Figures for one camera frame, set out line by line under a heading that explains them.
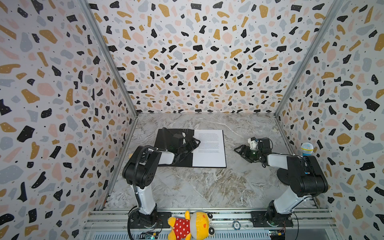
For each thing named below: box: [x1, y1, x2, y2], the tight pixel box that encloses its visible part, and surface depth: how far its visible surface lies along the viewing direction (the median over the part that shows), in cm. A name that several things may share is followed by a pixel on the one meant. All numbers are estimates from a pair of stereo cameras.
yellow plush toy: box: [167, 210, 215, 240], surface depth 68 cm
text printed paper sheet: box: [192, 129, 226, 168], surface depth 102 cm
